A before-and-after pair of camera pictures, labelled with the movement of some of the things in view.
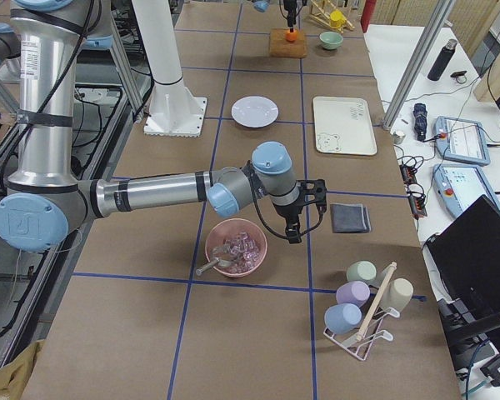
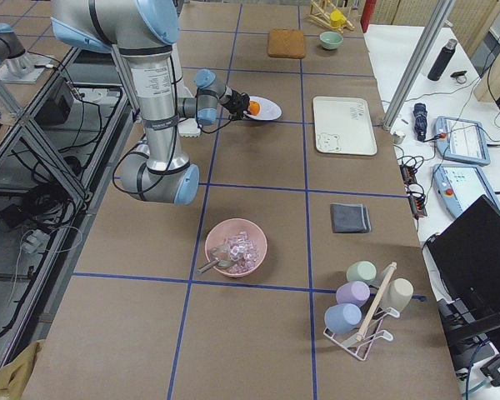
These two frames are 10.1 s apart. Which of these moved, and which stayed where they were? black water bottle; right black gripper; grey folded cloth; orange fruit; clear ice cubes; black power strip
Moved: orange fruit; right black gripper
Stayed: clear ice cubes; black power strip; grey folded cloth; black water bottle
